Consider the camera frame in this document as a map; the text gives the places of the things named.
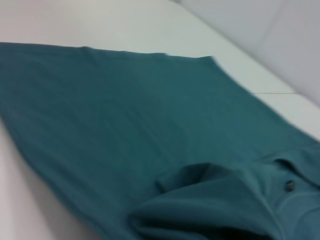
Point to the teal t-shirt with FREE print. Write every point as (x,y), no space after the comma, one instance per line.
(125,125)

